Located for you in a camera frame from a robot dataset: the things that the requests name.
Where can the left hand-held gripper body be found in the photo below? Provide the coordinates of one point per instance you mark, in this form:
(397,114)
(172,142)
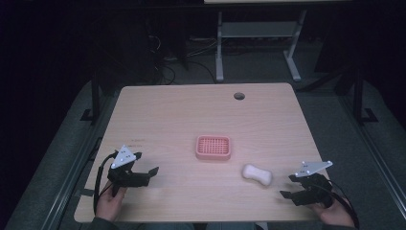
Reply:
(125,177)

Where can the person's left hand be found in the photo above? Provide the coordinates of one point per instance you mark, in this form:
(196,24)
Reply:
(110,201)

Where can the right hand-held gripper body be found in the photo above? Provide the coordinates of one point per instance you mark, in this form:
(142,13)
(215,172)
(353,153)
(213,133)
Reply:
(314,188)

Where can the white soap bar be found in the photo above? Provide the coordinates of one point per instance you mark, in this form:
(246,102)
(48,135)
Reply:
(257,174)

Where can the white metal desk frame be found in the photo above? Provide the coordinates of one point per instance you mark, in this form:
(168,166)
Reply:
(255,29)

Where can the pink soap dish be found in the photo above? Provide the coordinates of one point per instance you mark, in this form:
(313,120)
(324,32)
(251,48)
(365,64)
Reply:
(213,147)

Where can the black metal stand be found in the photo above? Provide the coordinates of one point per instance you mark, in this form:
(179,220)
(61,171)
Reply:
(359,99)
(95,99)

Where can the black tape strip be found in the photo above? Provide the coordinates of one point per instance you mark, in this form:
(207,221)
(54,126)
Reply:
(85,192)

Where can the person's right hand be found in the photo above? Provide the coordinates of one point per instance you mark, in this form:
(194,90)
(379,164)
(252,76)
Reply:
(335,213)

